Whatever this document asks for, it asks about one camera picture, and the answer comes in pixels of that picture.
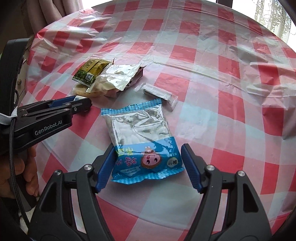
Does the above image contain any blue clear snack packet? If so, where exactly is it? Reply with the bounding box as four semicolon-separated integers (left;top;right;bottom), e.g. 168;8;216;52
101;98;185;185

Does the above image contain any white olive snack packet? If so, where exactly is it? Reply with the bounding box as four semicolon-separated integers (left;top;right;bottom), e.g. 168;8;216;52
87;64;140;92

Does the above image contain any dark window frame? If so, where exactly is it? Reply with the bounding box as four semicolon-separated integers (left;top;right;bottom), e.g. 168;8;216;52
216;0;233;8

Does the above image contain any beige drape curtain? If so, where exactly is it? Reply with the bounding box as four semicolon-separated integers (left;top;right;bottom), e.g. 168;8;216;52
21;0;84;35

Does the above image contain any dark green snack packet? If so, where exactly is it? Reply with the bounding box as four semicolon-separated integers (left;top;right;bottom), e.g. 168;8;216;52
72;59;111;87

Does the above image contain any small clear snack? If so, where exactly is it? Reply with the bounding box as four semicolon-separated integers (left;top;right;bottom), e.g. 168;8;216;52
134;82;178;111

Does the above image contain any white lace curtain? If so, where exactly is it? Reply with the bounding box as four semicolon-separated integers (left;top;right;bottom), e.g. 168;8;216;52
254;0;292;41

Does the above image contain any person's left hand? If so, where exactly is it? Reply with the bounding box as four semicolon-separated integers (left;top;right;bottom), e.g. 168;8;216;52
1;146;39;199

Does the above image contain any clear wrapped cake packet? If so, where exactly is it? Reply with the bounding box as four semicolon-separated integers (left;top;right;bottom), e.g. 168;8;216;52
71;83;119;98

